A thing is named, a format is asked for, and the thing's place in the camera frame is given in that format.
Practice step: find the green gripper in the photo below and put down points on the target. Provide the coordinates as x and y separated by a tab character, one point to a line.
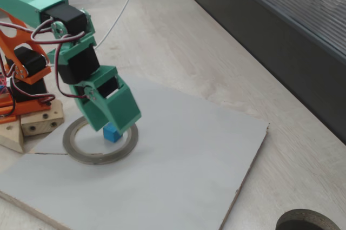
117	105

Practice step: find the blue cube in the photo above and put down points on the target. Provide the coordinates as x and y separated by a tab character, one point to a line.
111	135

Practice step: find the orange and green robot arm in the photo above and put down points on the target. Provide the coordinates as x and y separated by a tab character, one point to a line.
21	10

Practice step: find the light wooden base block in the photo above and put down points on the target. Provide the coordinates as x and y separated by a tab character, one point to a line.
40	125

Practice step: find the grey painted square board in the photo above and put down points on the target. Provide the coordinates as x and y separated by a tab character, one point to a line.
162	186

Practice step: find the long wooden base plank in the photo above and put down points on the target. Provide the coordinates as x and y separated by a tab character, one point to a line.
10	138

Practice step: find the red controller circuit board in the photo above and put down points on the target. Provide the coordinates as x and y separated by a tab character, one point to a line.
2	81

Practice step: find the frosted desk partition panel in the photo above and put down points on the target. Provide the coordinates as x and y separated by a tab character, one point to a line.
283	38

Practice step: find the orange controller board mount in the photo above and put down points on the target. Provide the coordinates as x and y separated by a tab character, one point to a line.
5	105

